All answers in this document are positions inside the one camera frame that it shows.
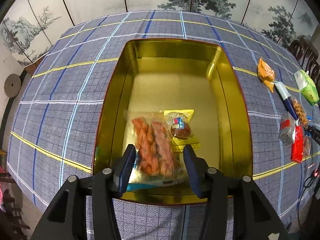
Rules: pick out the long dough twists clear bag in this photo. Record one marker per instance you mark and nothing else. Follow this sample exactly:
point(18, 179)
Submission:
point(149, 134)

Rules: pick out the clear pink pastry packet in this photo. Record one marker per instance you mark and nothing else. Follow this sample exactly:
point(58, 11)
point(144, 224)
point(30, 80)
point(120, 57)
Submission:
point(306, 146)

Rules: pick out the painted folding screen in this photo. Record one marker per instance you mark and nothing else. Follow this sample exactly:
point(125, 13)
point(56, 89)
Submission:
point(31, 27)

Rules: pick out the round stone disc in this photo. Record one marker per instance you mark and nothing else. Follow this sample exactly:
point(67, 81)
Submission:
point(12, 85)

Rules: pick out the dark wooden chair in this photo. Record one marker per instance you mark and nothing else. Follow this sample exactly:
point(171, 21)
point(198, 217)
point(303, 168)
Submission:
point(315, 73)
point(304, 52)

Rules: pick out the orange snack packet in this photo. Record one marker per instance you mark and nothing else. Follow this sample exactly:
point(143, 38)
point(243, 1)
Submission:
point(266, 74)

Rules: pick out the grey sesame cake packet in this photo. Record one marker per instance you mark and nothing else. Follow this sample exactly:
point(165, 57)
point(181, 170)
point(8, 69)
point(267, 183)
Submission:
point(287, 129)

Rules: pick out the gold red toffee tin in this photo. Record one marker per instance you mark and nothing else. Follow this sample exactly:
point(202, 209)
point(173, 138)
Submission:
point(153, 75)

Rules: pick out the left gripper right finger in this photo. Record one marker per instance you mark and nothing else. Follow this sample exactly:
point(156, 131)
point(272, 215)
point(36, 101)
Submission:
point(253, 215)

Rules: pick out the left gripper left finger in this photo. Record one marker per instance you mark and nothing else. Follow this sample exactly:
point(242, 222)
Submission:
point(65, 216)

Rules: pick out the blue white wrapped bar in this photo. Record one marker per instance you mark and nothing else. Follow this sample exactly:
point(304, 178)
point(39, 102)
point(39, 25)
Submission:
point(284, 94)

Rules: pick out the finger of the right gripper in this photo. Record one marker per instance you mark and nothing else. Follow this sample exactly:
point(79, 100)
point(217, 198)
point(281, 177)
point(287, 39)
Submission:
point(315, 133)

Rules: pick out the plaid blue tablecloth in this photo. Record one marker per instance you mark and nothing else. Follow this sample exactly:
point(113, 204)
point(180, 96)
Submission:
point(54, 126)

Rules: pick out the small fried dough twist bag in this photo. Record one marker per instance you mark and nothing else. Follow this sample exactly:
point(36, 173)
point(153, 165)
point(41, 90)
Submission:
point(299, 110)

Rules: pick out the green tissue pack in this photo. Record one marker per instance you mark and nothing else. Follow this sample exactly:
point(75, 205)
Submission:
point(306, 86)

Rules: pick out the red rice cake packet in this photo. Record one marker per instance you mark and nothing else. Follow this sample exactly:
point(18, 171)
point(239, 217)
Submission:
point(297, 146)

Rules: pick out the yellow edged plum packet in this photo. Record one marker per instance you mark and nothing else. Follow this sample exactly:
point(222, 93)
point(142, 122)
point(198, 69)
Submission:
point(181, 133)

